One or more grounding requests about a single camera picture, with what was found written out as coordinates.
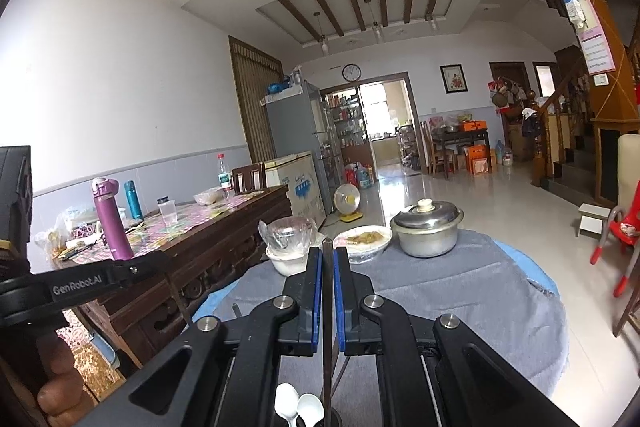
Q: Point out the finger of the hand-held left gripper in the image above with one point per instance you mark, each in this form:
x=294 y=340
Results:
x=75 y=289

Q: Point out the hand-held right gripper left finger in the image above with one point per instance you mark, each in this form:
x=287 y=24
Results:
x=316 y=302

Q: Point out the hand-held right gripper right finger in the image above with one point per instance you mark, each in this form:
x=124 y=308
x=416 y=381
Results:
x=340 y=302

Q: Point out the dark chopstick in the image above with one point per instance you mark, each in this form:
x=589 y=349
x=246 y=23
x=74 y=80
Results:
x=327 y=372
x=236 y=310

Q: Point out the person's left hand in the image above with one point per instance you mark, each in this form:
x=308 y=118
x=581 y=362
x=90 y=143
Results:
x=60 y=372

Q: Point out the white bowl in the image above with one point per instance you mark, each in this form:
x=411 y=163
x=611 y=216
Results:
x=287 y=263

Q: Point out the pile of plastic bags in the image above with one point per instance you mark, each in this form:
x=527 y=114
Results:
x=70 y=227

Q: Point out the plate of food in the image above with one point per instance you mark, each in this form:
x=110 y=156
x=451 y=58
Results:
x=362 y=243

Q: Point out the purple thermos bottle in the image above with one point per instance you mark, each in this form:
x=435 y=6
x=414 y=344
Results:
x=112 y=227

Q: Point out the clear plastic bag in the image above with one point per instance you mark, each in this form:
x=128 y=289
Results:
x=287 y=234

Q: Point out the gold patterned cloth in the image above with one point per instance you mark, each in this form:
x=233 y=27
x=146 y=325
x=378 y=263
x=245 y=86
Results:
x=97 y=374

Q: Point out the teal thermos bottle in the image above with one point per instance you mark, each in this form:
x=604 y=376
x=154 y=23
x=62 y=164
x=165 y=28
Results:
x=133 y=202

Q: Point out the grey tablecloth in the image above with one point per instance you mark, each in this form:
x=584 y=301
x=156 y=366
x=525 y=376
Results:
x=450 y=307

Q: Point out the metal pot with lid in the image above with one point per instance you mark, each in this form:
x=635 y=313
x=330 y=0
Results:
x=425 y=232

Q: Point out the white chest freezer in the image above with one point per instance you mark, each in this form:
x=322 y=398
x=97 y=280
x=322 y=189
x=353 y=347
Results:
x=297 y=187

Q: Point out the carved wooden sideboard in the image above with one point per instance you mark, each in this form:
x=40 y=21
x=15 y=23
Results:
x=210 y=247

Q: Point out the clear plastic cup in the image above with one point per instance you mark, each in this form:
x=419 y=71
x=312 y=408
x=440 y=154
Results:
x=167 y=213

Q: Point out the blue water jug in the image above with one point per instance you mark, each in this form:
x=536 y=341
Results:
x=365 y=177

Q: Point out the checkered table mat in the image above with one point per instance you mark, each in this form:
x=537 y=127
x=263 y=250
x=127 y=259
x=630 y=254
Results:
x=190 y=217

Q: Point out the wooden chair back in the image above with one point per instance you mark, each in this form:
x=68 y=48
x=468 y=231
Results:
x=248 y=179

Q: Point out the bag of white food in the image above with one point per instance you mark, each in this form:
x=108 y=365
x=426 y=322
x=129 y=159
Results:
x=209 y=197

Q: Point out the red-capped water bottle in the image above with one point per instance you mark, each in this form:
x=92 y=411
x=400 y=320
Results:
x=224 y=177

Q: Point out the wooden dining chair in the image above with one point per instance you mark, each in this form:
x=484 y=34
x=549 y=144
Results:
x=434 y=157

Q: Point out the grey refrigerator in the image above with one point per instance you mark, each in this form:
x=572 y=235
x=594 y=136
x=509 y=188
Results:
x=295 y=122

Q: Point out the blue plastic table sheet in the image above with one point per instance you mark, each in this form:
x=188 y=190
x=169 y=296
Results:
x=525 y=262

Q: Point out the orange carton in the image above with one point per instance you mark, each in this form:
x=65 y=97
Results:
x=479 y=161

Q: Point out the dark wooden dining table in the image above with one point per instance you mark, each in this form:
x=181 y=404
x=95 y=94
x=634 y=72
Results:
x=460 y=139

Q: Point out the wooden door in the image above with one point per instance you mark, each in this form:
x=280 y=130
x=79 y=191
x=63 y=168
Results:
x=255 y=102

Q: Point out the pendant lamp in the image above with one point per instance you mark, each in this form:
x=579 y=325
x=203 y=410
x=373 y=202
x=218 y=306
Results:
x=378 y=32
x=432 y=23
x=324 y=44

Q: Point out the white step stool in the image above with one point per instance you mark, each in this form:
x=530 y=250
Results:
x=593 y=217

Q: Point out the red plastic chair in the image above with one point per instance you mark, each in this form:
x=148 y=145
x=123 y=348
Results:
x=620 y=232

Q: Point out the round wall clock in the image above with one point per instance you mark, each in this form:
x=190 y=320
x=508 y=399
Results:
x=351 y=72

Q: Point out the framed wall picture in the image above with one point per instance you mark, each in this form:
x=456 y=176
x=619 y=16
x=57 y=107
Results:
x=453 y=79

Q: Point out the pink wall calendar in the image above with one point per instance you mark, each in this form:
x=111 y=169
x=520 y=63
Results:
x=592 y=37

